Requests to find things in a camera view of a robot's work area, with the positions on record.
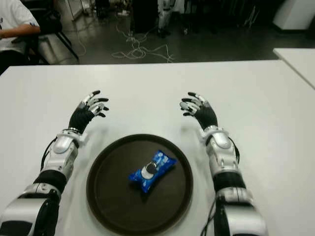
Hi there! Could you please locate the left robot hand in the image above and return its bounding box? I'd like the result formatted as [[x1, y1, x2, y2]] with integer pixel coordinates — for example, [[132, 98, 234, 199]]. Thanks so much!
[[68, 90, 110, 135]]

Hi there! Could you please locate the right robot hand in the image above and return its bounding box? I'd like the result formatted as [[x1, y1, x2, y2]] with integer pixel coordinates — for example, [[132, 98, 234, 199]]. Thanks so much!
[[179, 92, 219, 131]]

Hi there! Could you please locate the blue Oreo packet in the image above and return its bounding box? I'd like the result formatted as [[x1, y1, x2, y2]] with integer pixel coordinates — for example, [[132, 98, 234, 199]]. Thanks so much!
[[127, 149, 178, 194]]

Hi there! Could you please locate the round dark brown tray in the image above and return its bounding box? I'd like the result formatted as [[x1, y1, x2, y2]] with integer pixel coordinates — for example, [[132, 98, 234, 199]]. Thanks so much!
[[86, 134, 194, 231]]

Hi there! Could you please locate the black chair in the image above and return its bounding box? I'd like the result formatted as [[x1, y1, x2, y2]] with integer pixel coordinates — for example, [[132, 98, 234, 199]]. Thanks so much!
[[24, 0, 80, 65]]

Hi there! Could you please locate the white side table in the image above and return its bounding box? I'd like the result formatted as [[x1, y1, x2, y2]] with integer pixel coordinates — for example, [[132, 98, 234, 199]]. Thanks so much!
[[272, 48, 315, 90]]

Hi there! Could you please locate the black cabinet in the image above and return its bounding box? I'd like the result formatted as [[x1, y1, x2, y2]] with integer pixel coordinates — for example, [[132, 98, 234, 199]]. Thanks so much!
[[132, 0, 159, 34]]

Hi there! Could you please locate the person in white shirt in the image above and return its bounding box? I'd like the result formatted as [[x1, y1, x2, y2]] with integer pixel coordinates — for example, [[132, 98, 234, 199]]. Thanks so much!
[[0, 0, 41, 74]]

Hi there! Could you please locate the white panel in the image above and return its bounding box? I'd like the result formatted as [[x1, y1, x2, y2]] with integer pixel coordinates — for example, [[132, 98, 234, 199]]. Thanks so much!
[[272, 0, 315, 31]]

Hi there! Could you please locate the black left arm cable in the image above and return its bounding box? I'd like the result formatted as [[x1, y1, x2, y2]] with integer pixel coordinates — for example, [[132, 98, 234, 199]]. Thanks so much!
[[40, 139, 59, 170]]

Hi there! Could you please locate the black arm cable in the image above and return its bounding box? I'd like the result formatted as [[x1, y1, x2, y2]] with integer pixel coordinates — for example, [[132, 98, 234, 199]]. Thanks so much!
[[40, 139, 59, 170], [200, 137, 241, 236]]

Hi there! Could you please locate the white floor cable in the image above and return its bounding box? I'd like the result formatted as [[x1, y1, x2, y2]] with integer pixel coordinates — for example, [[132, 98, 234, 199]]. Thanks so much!
[[112, 19, 175, 63]]

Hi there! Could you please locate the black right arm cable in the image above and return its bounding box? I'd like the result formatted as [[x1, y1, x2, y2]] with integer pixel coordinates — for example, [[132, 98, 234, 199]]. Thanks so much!
[[200, 137, 241, 236]]

